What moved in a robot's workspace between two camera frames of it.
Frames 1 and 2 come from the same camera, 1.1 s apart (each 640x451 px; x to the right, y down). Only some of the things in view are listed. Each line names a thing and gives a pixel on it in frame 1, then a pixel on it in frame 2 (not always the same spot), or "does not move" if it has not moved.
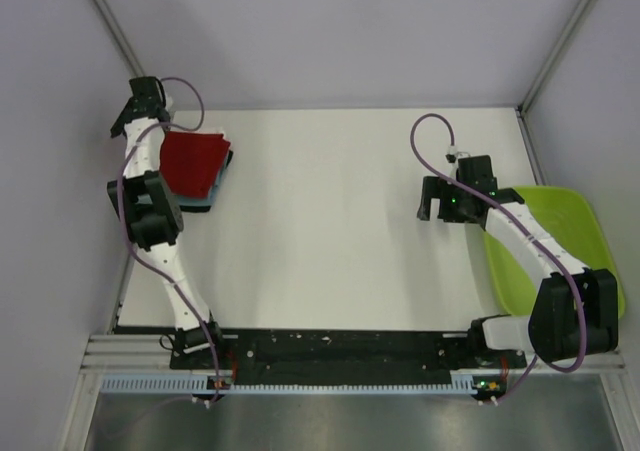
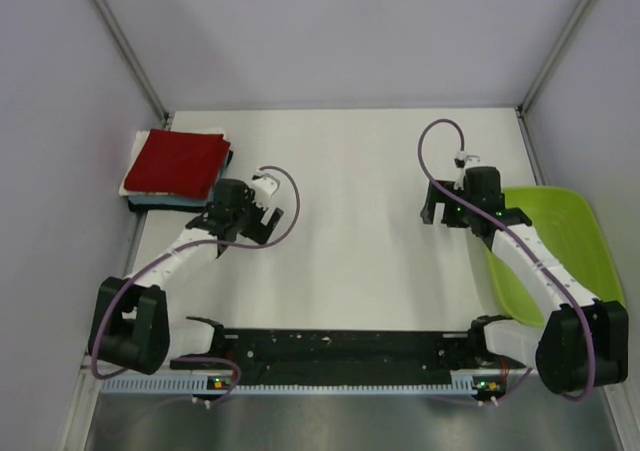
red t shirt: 191,162 does not move
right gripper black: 439,188 does not move
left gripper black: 118,128 → 259,231
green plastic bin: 563,216 does not move
